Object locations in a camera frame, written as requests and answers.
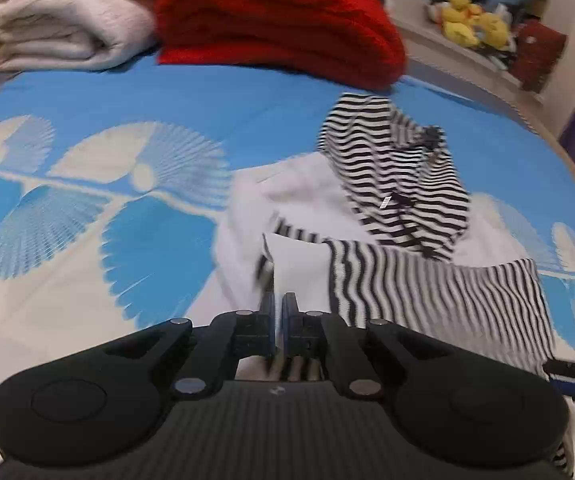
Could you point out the blue white patterned bed sheet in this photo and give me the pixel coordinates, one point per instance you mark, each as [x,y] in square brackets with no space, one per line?
[117,100]

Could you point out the white window ledge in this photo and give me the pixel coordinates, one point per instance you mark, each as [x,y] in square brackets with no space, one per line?
[417,20]

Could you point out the yellow plush toy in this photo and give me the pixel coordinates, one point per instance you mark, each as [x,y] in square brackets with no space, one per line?
[457,25]
[495,27]

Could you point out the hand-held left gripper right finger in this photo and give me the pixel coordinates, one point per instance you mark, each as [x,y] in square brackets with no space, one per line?
[289,322]

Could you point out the white folded blanket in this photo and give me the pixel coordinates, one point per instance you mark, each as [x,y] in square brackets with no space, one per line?
[67,20]

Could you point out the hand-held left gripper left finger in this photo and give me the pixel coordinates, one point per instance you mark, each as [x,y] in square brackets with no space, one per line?
[268,322]

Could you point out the red folded blanket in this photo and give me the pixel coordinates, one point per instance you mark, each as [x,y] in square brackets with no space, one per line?
[277,20]

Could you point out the dark red bag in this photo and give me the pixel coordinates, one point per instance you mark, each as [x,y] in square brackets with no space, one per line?
[540,52]

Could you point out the white black striped hoodie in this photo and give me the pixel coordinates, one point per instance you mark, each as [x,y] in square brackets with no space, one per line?
[297,195]

